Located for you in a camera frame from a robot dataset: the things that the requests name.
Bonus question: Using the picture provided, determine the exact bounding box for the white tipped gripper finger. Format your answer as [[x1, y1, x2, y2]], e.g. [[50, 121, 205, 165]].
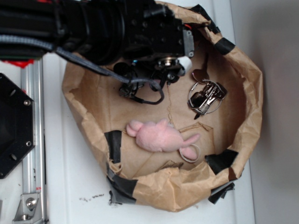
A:
[[178, 56, 192, 76]]

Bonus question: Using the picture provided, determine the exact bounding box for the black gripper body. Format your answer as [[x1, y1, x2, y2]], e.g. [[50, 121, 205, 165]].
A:
[[114, 0, 194, 97]]

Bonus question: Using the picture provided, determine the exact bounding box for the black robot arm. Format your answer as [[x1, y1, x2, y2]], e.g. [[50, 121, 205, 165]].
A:
[[0, 0, 194, 98]]

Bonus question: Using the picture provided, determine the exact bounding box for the metal key bunch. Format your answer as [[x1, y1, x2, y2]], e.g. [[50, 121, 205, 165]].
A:
[[187, 53, 228, 120]]

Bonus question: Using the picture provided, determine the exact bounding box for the pink plush bunny toy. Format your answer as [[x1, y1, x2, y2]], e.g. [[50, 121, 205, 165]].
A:
[[126, 119, 200, 163]]

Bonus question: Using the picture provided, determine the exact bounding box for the brown paper bag container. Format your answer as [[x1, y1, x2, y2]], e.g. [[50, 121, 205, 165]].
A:
[[62, 4, 263, 211]]

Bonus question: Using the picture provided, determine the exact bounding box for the white tray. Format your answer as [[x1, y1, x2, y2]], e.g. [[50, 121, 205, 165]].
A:
[[41, 0, 256, 224]]

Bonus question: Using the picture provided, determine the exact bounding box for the aluminium extrusion rail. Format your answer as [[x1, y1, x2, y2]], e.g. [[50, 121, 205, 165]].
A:
[[13, 59, 49, 224]]

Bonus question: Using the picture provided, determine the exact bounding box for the grey braided cable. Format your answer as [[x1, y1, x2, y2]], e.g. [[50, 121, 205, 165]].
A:
[[0, 34, 165, 105]]

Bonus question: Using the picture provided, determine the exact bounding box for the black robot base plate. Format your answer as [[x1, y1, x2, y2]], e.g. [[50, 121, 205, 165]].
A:
[[0, 73, 34, 179]]

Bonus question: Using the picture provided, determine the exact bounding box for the metal corner bracket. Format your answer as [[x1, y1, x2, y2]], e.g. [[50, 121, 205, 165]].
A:
[[12, 193, 45, 224]]

